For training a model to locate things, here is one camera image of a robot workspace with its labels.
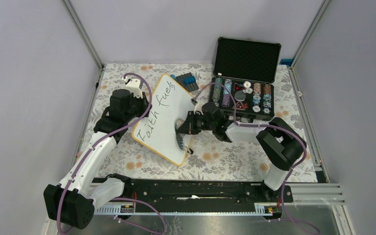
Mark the black poker chip case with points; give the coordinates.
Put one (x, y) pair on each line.
(243, 75)

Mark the dark grey lego baseplate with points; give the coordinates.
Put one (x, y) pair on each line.
(187, 87)

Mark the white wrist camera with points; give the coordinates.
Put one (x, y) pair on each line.
(134, 87)
(197, 106)

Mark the yellow framed whiteboard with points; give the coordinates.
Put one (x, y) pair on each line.
(156, 132)

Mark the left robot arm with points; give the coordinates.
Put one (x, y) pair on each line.
(72, 202)

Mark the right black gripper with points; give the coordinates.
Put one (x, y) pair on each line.
(189, 128)

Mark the blue lego brick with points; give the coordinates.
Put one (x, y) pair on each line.
(189, 80)

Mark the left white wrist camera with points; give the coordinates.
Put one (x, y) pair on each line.
(134, 87)

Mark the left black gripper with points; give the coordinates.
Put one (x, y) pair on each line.
(144, 102)

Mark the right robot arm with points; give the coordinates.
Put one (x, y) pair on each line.
(282, 145)

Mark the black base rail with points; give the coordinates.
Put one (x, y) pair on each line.
(181, 196)

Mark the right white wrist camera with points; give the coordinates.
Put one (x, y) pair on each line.
(197, 106)

